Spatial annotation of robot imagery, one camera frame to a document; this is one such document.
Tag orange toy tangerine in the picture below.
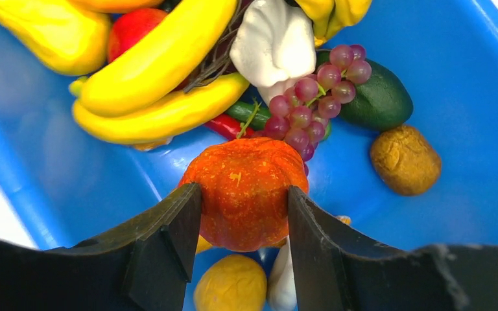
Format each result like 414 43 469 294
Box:
179 137 309 252

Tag dark green toy avocado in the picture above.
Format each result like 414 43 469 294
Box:
305 45 414 132

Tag red toy chili pepper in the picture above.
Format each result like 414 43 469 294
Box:
204 114 255 141

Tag blue plastic bin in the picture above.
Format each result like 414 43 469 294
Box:
0 1 498 250

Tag small white garlic clove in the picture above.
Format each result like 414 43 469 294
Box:
267 237 297 311

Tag green toy chili pepper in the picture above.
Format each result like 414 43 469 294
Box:
225 101 331 141

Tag yellow banana bunch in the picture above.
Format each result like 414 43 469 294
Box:
295 0 372 47

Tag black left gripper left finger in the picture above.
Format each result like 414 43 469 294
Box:
0 183 202 310

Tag red toy apple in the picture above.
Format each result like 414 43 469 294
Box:
107 8 169 63

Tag yellow toy mango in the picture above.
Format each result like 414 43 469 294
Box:
193 254 267 311

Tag brown toy potato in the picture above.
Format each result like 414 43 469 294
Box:
369 124 442 196

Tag white toy garlic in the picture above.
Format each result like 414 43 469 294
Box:
230 0 316 104

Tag yellow toy banana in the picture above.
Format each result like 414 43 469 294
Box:
71 0 241 117
72 73 249 145

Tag orange toy fried nugget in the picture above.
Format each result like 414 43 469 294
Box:
131 137 172 152

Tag small red grape bunch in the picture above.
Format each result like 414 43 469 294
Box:
261 44 372 162

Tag yellow toy lemon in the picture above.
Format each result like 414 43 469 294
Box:
0 0 112 76

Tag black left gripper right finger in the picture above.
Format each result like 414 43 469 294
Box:
288 186 498 310

